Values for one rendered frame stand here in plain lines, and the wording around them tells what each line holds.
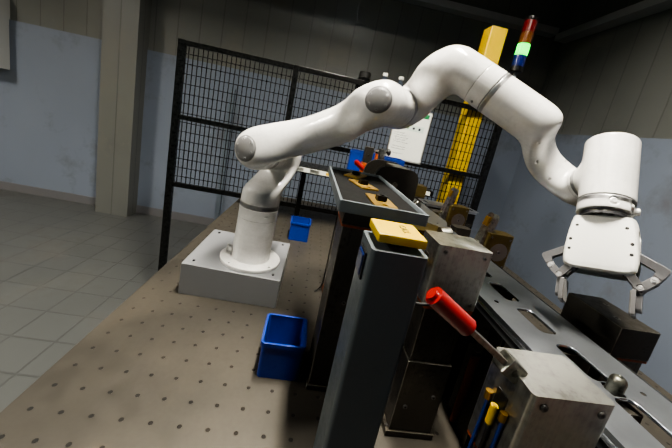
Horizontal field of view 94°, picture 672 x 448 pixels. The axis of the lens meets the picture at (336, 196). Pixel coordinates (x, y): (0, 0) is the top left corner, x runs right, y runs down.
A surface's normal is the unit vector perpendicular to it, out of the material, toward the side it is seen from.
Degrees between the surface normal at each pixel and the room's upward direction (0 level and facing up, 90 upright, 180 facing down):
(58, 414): 0
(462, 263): 90
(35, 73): 90
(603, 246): 68
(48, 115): 90
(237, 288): 90
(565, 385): 0
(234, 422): 0
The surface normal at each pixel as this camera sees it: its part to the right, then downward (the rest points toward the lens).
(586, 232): -0.73, -0.42
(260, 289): 0.04, 0.22
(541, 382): 0.20, -0.96
